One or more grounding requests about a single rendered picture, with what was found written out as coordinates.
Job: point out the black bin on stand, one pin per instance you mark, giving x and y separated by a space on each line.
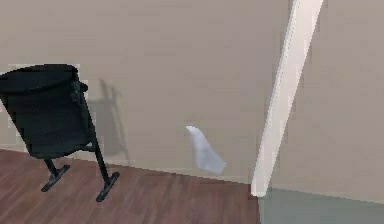
46 116

